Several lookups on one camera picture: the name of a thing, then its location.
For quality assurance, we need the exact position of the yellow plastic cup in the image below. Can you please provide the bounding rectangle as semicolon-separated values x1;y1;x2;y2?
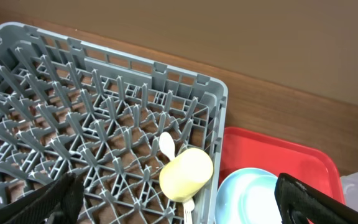
159;148;214;202

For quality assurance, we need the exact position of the light blue bowl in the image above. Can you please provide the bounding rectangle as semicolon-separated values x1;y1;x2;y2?
239;175;282;224

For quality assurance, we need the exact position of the white plastic fork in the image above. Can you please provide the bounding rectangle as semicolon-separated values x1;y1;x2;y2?
183;198;195;224

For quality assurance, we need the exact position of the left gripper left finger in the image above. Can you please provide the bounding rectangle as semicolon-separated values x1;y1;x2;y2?
0;173;85;224

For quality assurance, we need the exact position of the grey dishwasher rack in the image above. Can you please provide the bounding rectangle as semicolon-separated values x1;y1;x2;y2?
0;22;228;223

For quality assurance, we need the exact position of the white plastic spoon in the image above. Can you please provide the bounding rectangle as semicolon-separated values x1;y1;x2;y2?
158;132;175;161

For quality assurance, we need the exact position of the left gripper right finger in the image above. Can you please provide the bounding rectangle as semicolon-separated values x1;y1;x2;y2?
274;173;358;224

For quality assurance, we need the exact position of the red plastic tray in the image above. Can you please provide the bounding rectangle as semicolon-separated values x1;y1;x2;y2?
219;127;345;203

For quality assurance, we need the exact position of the light blue plate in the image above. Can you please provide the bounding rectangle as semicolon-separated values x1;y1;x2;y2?
214;167;278;223

